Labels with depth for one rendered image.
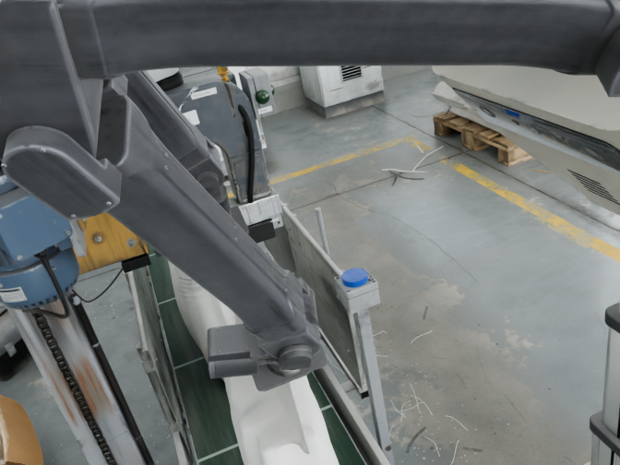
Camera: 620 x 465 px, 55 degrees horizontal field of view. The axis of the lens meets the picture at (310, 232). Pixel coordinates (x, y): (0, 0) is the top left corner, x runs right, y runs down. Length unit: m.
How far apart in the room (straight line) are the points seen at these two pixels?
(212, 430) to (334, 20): 1.56
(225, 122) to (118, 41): 0.94
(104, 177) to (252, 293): 0.23
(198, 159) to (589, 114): 0.61
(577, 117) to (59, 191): 0.49
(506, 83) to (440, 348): 1.81
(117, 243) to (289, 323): 0.77
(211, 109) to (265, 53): 0.92
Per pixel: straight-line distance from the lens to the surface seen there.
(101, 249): 1.33
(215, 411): 1.86
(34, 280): 1.13
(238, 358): 0.72
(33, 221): 1.03
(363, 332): 1.47
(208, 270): 0.52
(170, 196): 0.44
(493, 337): 2.51
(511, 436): 2.16
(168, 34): 0.33
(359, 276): 1.39
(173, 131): 0.99
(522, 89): 0.73
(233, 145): 1.28
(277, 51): 0.34
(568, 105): 0.68
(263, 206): 1.35
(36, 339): 1.50
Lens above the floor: 1.62
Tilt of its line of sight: 28 degrees down
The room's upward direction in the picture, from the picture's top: 12 degrees counter-clockwise
